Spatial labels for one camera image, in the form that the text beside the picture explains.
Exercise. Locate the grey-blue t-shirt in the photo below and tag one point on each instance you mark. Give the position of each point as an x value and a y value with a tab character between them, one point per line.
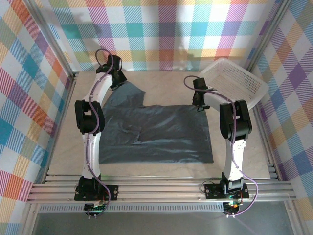
171	137

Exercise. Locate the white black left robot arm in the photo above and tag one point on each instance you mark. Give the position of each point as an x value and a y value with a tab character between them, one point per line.
91	151

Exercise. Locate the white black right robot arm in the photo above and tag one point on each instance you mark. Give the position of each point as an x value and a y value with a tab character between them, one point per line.
234	156

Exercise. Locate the white plastic mesh basket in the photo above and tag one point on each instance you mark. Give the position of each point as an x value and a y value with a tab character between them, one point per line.
244	80

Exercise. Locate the wide aluminium extrusion beam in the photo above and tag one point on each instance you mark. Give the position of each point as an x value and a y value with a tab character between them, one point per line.
159	193

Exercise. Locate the black circuit board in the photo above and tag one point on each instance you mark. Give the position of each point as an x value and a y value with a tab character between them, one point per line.
231	206
96	209

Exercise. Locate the grey metal base sheet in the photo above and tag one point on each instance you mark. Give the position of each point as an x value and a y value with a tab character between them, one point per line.
159	225

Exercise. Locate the aluminium frame post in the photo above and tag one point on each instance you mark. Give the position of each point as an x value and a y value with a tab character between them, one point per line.
267	36
51	39

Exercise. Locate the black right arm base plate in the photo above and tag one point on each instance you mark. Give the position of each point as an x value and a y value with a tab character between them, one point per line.
212	191

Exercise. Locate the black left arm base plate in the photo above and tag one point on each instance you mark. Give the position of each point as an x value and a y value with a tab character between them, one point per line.
112	192

